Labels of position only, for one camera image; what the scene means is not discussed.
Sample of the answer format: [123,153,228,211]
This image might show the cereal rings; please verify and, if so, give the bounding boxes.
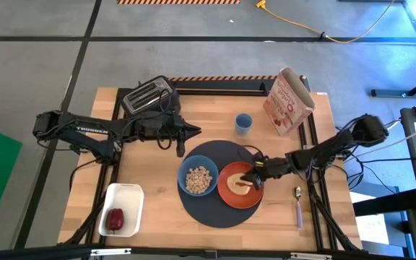
[185,165,214,195]

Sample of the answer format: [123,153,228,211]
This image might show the blue bowl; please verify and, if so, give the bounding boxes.
[177,155,220,198]

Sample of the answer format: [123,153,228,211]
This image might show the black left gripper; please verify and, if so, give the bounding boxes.
[135,110,202,142]

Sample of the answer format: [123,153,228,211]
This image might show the dark metal stand frame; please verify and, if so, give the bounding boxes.
[370,0,416,98]

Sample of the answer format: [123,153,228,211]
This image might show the black aluminium rig frame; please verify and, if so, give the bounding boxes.
[0,77,416,260]

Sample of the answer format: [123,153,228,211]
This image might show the blue plastic cup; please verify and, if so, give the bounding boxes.
[234,113,254,137]

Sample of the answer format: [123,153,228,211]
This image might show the white plastic bin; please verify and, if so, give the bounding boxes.
[98,183,145,238]

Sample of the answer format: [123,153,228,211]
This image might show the black and silver toaster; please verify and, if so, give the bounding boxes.
[121,75,182,116]

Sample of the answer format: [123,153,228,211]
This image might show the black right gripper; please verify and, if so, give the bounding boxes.
[240,155,293,191]

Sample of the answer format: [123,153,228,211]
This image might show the metal spoon with plastic handle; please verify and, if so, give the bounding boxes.
[293,186,305,229]

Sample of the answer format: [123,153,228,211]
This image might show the red bell pepper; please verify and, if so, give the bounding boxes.
[105,208,125,232]

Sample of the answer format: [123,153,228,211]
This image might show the orange plate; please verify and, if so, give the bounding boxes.
[217,161,265,210]

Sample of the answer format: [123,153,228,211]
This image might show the orange black hazard strip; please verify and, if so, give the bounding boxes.
[168,74,305,82]

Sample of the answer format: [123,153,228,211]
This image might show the silver frame bracket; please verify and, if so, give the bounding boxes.
[90,248,132,256]
[290,251,334,260]

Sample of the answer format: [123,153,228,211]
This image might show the pink cereal box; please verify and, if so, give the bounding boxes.
[263,67,316,137]

